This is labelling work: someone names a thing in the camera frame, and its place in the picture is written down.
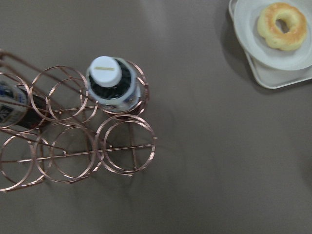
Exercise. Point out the cream rabbit tray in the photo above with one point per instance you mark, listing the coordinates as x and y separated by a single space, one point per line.
269 77

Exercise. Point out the copper wire bottle rack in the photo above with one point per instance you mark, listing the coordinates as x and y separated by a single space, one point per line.
76 137

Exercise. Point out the glazed donut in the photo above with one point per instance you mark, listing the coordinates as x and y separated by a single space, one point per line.
282 26

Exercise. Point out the tea bottle right of rack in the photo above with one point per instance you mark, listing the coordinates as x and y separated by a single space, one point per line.
114 84

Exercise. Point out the white round plate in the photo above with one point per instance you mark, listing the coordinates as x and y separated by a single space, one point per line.
246 14

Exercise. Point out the tea bottle rear left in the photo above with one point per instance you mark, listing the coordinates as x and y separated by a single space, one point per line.
13 106

